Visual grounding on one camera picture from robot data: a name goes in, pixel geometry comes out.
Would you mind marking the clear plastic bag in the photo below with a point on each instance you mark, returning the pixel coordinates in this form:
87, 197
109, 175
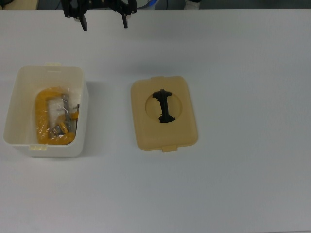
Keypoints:
75, 94

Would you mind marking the large yellow C-clamp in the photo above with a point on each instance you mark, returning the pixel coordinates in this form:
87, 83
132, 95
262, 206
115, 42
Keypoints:
40, 109

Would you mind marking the small yellow C-clamp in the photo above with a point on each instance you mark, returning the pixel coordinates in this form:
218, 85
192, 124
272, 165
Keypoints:
60, 119

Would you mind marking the white plastic case box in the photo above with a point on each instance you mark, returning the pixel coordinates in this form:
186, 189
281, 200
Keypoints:
24, 80

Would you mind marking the tan plastic case lid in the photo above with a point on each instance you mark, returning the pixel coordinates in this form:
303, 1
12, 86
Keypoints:
145, 136

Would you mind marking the round white blue-rimmed fixture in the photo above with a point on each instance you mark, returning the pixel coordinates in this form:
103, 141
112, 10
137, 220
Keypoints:
147, 3

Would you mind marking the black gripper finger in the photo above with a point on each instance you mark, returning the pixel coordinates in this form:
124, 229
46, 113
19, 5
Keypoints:
126, 9
77, 11

